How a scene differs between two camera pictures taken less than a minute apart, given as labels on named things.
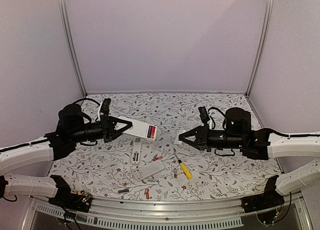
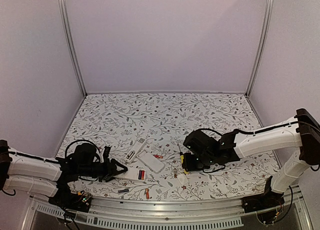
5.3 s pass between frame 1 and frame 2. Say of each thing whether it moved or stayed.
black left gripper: moved
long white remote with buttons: moved
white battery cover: stayed
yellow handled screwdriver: moved
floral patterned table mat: stayed
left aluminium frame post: stayed
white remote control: moved
